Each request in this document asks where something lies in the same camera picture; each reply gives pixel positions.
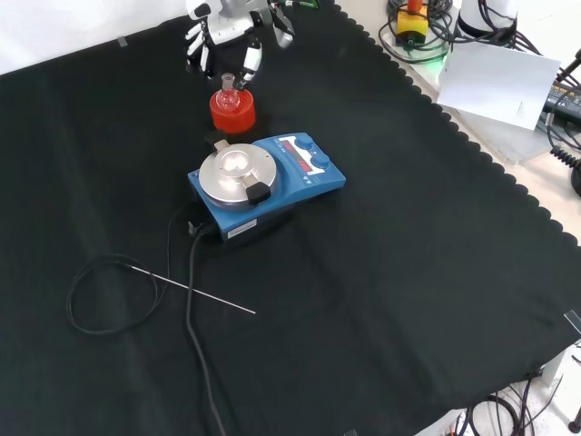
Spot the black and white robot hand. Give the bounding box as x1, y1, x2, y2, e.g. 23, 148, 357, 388
183, 0, 265, 85

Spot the clear glass round-bottom flask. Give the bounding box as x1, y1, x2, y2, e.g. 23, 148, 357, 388
215, 72, 241, 112

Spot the blue heater with steel plate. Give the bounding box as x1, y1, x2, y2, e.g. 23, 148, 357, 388
187, 129, 348, 247

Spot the yellow stop button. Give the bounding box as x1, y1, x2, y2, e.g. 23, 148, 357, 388
395, 0, 429, 48

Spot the thin steel probe rod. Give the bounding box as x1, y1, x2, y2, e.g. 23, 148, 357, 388
130, 267, 258, 316

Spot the white paper board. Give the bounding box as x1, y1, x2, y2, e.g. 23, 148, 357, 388
436, 41, 564, 134

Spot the black bench cloth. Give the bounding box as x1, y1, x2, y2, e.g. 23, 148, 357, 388
0, 0, 581, 436

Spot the black power adapter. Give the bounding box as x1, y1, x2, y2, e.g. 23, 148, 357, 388
541, 80, 581, 123

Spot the red ribbed flask holder ring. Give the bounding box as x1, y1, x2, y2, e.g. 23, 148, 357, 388
209, 88, 257, 134

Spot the thick black power cable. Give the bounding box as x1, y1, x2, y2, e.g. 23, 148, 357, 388
182, 221, 229, 436

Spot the thin black probe cable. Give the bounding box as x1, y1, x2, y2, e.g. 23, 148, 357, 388
66, 199, 202, 336

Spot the black coiled cable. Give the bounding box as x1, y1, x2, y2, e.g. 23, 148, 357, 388
547, 144, 581, 170

